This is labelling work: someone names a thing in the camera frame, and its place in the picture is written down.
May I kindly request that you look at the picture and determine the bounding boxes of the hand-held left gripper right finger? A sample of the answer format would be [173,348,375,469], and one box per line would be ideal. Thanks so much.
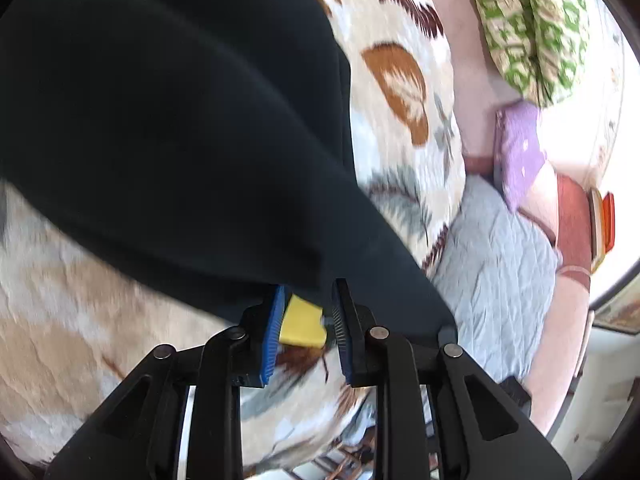
[331,278,572,480]

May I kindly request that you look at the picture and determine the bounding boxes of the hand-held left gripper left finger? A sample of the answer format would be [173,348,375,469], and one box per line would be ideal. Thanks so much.
[45,285,286,480]

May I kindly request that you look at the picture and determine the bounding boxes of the black pants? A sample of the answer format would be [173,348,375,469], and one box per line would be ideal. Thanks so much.
[0,0,458,348]

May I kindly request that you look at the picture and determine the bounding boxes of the grey quilted pillow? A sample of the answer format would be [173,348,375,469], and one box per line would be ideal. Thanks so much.
[430,175,563,386]

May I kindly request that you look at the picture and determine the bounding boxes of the purple pillow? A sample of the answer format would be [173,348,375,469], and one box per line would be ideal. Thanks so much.
[494,100,548,213]

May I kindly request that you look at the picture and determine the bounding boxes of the leaf print blanket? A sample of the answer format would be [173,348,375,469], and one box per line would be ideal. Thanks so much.
[0,0,468,476]

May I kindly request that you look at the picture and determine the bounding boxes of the thick beige book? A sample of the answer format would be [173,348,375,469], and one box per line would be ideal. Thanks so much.
[587,187,607,276]

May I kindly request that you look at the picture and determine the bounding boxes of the pink upholstered headboard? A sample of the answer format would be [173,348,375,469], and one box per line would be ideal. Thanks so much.
[415,0,596,436]

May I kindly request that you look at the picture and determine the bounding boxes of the orange book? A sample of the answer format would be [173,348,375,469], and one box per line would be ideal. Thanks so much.
[600,192,616,253]

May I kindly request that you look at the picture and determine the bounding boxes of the green checked quilt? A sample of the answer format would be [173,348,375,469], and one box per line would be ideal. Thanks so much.
[462,0,591,108]

